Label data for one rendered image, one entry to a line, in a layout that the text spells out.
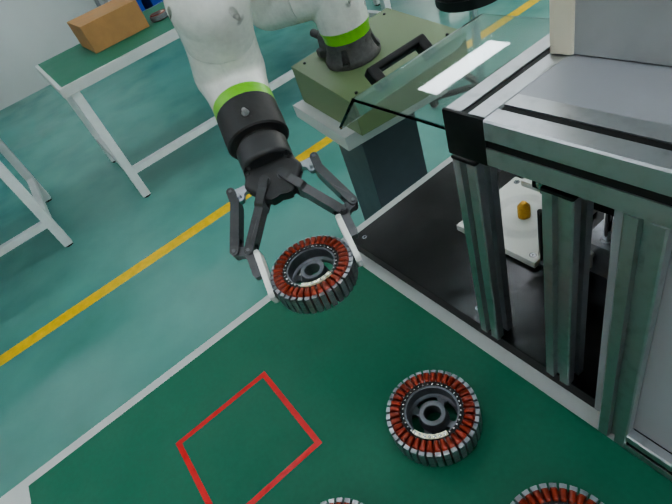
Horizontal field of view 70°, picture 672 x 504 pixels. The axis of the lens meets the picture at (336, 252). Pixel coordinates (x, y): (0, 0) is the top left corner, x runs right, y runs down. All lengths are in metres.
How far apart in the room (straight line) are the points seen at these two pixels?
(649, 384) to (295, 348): 0.47
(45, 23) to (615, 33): 6.81
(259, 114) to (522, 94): 0.37
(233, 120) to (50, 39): 6.41
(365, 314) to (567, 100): 0.46
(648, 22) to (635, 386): 0.31
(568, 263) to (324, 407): 0.38
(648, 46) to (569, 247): 0.16
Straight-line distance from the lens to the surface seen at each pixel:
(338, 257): 0.61
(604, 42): 0.47
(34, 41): 7.05
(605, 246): 0.71
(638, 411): 0.59
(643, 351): 0.48
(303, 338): 0.78
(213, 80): 0.74
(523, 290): 0.73
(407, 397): 0.63
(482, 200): 0.51
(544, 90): 0.44
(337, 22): 1.26
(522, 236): 0.79
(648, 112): 0.41
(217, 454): 0.74
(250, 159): 0.67
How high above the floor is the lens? 1.32
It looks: 40 degrees down
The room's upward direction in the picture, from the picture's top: 23 degrees counter-clockwise
